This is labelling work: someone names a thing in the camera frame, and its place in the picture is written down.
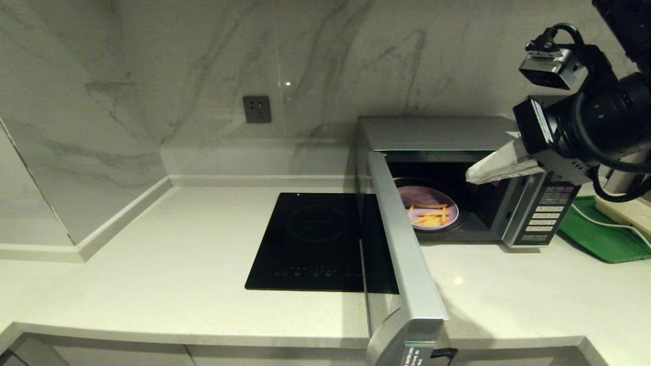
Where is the purple plastic plate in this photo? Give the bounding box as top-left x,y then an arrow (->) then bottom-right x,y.
398,186 -> 460,231

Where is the silver microwave door dark window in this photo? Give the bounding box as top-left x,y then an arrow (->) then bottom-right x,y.
359,151 -> 449,366

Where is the silver Panasonic microwave oven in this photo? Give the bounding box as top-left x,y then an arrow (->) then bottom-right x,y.
354,116 -> 581,251

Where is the beige power strip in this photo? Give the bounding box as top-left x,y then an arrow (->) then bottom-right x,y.
595,196 -> 651,240

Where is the green plastic tray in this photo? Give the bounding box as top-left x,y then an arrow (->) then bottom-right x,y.
558,196 -> 651,264

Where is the grey cabinet front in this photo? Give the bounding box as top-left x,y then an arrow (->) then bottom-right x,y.
9,333 -> 196,366
185,344 -> 369,366
453,347 -> 595,366

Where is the black induction cooktop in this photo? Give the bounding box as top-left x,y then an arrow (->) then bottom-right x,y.
245,193 -> 365,292

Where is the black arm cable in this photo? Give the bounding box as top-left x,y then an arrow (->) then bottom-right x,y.
544,23 -> 651,204

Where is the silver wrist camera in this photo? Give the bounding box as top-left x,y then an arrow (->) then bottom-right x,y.
519,38 -> 586,91

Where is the white power cable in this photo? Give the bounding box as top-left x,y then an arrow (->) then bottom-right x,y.
572,203 -> 651,251

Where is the grey single wall socket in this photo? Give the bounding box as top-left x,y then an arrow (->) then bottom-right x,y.
243,96 -> 272,125

